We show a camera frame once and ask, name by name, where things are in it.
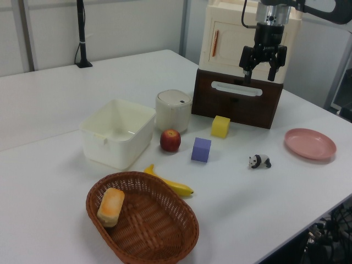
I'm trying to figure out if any brown wicker basket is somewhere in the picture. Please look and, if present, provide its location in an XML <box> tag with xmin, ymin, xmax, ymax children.
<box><xmin>85</xmin><ymin>170</ymin><xmax>200</xmax><ymax>264</ymax></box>

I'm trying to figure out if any pink plate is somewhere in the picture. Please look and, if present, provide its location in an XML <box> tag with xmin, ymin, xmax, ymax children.
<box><xmin>284</xmin><ymin>128</ymin><xmax>337</xmax><ymax>161</ymax></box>

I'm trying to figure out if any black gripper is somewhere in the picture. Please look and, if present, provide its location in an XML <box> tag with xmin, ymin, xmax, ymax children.
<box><xmin>238</xmin><ymin>23</ymin><xmax>288</xmax><ymax>85</ymax></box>

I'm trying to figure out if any yellow foam cube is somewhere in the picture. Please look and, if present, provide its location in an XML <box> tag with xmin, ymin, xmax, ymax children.
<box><xmin>211</xmin><ymin>115</ymin><xmax>231</xmax><ymax>138</ymax></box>

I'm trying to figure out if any small cream lidded bin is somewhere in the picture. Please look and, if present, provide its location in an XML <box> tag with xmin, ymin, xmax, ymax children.
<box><xmin>155</xmin><ymin>89</ymin><xmax>193</xmax><ymax>134</ymax></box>

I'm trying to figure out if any red apple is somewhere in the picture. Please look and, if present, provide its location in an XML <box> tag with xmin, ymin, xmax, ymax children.
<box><xmin>159</xmin><ymin>129</ymin><xmax>182</xmax><ymax>152</ymax></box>

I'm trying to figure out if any orange cabinet door handle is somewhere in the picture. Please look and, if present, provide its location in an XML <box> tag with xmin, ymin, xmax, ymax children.
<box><xmin>211</xmin><ymin>29</ymin><xmax>220</xmax><ymax>57</ymax></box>

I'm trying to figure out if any panda figurine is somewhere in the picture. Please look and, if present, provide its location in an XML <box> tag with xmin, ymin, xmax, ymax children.
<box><xmin>249</xmin><ymin>153</ymin><xmax>272</xmax><ymax>170</ymax></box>

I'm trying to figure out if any cream toy cabinet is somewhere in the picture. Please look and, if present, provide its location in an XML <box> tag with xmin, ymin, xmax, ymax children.
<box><xmin>198</xmin><ymin>0</ymin><xmax>305</xmax><ymax>85</ymax></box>

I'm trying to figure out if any toasted bread loaf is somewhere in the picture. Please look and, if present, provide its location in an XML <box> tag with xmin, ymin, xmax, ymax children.
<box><xmin>96</xmin><ymin>188</ymin><xmax>125</xmax><ymax>228</ymax></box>

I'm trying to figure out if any black pole stand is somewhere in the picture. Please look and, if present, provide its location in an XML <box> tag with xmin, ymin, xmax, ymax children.
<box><xmin>74</xmin><ymin>0</ymin><xmax>94</xmax><ymax>69</ymax></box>

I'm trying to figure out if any brown drawer with white handle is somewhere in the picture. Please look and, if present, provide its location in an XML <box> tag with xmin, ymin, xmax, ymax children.
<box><xmin>191</xmin><ymin>68</ymin><xmax>284</xmax><ymax>130</ymax></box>

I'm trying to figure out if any yellow banana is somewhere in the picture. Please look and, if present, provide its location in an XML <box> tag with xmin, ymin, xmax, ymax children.
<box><xmin>143</xmin><ymin>164</ymin><xmax>195</xmax><ymax>198</ymax></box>

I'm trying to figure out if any cream plastic tub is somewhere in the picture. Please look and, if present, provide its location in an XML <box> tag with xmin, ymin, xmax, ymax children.
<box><xmin>79</xmin><ymin>98</ymin><xmax>157</xmax><ymax>171</ymax></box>

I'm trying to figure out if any black cable bundle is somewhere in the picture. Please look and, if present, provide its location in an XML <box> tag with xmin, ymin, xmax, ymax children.
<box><xmin>302</xmin><ymin>203</ymin><xmax>352</xmax><ymax>264</ymax></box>

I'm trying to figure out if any purple foam cube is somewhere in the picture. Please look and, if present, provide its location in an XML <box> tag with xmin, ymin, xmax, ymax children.
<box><xmin>191</xmin><ymin>137</ymin><xmax>212</xmax><ymax>163</ymax></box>

